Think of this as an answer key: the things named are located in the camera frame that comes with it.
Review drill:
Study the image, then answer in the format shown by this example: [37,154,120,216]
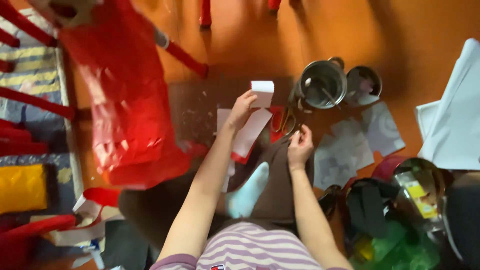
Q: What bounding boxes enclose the person's left hand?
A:
[224,89,259,131]

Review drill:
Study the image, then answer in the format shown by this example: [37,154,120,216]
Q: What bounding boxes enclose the person's right hand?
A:
[287,124,315,172]

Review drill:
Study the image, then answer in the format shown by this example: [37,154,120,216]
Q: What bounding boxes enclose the white and red paper strip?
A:
[230,80,275,164]

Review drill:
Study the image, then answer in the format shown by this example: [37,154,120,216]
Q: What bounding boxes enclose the small red paper piece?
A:
[268,106,286,144]

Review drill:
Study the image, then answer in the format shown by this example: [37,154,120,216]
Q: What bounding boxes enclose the grey patterned paper sheet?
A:
[330,118,375,172]
[361,101,407,158]
[313,134,358,191]

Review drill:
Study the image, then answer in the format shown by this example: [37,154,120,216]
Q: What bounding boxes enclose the person's brown trousers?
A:
[118,133,316,250]

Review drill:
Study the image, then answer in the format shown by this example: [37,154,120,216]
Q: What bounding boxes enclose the brown cardboard work mat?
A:
[167,76,298,148]

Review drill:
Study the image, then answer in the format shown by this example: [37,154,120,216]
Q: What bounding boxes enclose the black glossy object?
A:
[317,184,343,221]

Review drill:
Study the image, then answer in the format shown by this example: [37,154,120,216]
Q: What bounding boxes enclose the person's light blue sock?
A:
[225,161,271,220]

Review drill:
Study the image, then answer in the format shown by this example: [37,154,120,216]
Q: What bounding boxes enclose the red leg with grey band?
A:
[153,26,209,79]

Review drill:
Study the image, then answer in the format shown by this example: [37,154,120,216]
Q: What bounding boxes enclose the small steel pot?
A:
[344,65,383,107]

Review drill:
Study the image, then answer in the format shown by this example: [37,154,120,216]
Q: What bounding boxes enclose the pink plastic bowl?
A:
[371,155,410,183]

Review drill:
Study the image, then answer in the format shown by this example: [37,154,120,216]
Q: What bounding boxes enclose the black cloth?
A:
[344,178,399,241]

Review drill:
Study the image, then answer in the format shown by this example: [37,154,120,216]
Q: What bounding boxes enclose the large red paper sheet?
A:
[58,0,209,190]

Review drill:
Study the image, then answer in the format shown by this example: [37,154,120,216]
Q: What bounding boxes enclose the person's striped purple shirt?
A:
[149,221,349,270]

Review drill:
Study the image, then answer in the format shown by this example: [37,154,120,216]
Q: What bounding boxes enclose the clear packet with yellow label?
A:
[391,157,448,234]

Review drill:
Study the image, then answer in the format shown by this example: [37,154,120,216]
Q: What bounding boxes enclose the green plastic bag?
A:
[348,220,442,270]

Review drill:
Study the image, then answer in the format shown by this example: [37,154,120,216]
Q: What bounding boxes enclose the stack of white sheets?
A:
[414,37,480,172]

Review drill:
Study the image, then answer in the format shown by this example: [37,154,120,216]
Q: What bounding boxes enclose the dark round container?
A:
[442,172,480,269]

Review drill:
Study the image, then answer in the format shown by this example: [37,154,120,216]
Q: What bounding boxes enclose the curled red white paper strips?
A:
[48,187,125,248]

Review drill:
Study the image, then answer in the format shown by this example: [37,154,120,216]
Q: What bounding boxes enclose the dark grey paper sheet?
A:
[100,219,155,270]

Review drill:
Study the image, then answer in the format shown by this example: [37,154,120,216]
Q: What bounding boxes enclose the striped blue yellow rug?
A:
[0,7,85,212]

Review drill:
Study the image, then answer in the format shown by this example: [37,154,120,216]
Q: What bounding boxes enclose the white blue glue bottle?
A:
[80,239,106,270]

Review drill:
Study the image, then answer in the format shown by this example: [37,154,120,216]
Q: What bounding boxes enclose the yellow plastic packet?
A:
[0,163,49,215]

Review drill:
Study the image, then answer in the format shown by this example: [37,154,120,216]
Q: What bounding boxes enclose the red plastic stool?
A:
[0,214,78,270]

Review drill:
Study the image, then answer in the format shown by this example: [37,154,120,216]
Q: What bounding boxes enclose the yellow-handled scissors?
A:
[271,106,301,136]

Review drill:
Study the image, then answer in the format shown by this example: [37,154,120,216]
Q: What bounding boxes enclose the steel pot with handle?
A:
[293,56,348,110]

